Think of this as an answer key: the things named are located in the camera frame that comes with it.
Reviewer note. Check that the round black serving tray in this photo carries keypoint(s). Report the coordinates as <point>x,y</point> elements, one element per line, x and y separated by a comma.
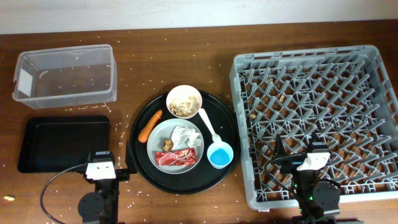
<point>203,176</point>

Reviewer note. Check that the white napkin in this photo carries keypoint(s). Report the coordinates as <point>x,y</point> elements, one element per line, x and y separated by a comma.
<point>185,135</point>

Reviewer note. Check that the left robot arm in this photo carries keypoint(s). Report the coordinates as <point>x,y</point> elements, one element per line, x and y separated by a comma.
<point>102,205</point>

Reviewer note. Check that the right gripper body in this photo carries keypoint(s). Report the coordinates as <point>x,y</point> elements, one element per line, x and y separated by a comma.
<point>292,164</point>

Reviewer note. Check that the brown food scrap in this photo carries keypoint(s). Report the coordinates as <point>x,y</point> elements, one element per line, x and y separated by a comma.
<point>168,145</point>

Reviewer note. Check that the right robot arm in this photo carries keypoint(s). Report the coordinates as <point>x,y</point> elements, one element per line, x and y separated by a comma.
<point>318,199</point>

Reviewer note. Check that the black rectangular tray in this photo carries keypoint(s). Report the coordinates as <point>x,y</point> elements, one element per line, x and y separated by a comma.
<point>53,144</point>

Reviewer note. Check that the grey dishwasher rack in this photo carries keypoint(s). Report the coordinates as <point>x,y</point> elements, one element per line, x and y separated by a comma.
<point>342,93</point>

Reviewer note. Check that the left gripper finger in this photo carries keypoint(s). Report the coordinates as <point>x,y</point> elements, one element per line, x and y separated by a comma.
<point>89,157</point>
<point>129,160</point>

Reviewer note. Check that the grey plate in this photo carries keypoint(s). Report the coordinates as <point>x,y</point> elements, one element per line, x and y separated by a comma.
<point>164,131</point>

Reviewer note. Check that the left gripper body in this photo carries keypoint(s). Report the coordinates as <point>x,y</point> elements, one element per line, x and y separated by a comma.
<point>120,175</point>

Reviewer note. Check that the peanut on table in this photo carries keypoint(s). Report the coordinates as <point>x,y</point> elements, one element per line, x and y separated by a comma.
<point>9,198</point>

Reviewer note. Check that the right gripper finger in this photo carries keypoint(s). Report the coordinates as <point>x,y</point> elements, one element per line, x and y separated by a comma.
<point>279,150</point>
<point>316,139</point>

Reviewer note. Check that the clear plastic bin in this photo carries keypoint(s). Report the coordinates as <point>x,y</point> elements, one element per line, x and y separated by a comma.
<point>68,76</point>

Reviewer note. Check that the pink bowl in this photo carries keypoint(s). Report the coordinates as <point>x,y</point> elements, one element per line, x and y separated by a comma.
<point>184,101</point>

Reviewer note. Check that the orange carrot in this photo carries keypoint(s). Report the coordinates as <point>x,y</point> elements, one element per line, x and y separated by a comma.
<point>146,131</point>

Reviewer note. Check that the red snack wrapper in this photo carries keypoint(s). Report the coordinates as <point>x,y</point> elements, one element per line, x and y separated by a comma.
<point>183,157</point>

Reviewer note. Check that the light blue cup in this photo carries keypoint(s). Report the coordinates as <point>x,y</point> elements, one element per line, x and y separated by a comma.
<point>220,154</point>

